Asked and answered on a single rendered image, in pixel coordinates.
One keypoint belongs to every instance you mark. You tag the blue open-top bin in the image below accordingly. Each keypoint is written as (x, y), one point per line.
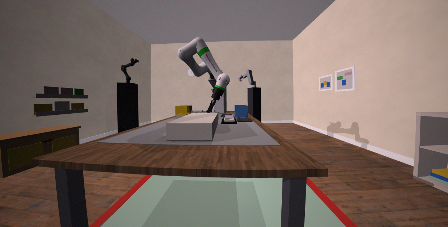
(241, 111)

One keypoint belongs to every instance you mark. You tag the yellow open-top bin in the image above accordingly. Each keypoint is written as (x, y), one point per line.
(183, 109)

